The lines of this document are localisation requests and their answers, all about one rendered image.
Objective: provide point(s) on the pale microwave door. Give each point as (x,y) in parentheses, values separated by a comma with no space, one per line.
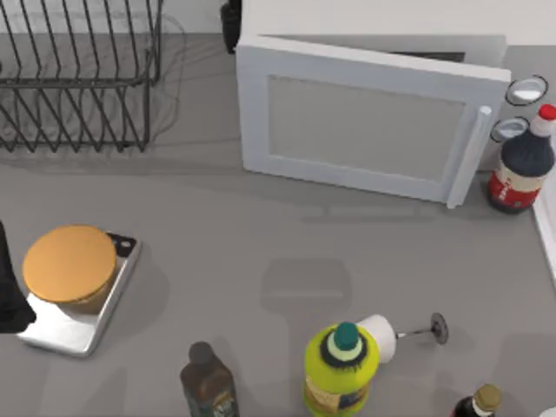
(256,108)

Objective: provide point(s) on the white wine glass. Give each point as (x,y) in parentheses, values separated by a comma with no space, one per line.
(382,336)

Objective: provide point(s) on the yellow-green bottle with green cap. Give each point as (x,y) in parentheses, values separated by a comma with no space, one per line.
(334,382)

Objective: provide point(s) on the black object behind microwave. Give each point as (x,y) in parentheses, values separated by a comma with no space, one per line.
(230,26)

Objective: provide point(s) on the brown bottle with grey cap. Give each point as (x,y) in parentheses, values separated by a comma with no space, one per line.
(208,386)

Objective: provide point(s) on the orange round container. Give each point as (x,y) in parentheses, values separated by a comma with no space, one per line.
(69,265)

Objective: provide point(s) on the silver kitchen scale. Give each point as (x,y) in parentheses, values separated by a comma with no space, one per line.
(74,334)

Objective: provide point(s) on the small microwave knob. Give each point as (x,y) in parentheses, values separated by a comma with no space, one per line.
(509,128)

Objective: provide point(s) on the dark bottle with red label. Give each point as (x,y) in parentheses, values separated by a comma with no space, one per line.
(523,165)

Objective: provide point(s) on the pale microwave oven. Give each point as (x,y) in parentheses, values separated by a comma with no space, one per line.
(482,45)

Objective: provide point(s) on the large microwave knob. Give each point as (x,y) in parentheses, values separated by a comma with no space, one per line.
(525,90)

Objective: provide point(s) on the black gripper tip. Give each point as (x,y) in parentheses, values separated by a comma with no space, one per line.
(11,286)

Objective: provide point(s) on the dark bottle with gold cap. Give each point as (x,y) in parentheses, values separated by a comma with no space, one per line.
(480,404)

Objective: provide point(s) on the white round object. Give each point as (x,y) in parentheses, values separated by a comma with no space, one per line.
(549,412)

